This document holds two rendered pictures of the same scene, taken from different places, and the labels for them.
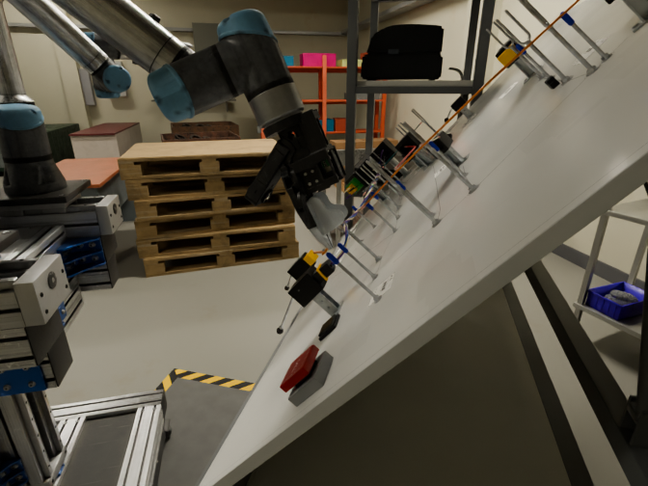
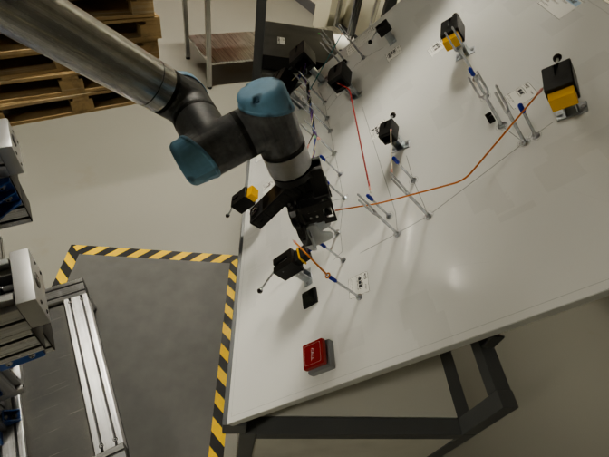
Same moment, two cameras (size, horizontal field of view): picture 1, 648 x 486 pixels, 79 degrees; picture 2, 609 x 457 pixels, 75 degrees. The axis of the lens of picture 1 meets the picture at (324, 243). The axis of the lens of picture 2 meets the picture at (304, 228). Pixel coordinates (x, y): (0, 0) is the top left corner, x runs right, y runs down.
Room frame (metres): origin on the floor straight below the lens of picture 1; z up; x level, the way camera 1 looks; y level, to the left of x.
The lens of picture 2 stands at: (0.13, 0.25, 1.82)
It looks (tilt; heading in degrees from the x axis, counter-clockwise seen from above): 46 degrees down; 334
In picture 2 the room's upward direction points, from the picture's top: 13 degrees clockwise
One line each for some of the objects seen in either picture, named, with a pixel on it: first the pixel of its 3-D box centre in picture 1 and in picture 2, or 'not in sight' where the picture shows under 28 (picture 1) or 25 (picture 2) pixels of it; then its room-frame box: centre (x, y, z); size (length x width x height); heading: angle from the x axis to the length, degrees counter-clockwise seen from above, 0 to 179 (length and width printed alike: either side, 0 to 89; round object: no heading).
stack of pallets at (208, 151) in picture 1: (215, 200); (48, 22); (3.48, 0.99, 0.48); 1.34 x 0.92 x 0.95; 108
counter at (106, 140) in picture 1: (112, 147); not in sight; (7.58, 3.98, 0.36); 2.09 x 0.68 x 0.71; 13
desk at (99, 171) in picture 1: (88, 206); not in sight; (3.65, 2.26, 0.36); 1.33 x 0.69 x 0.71; 13
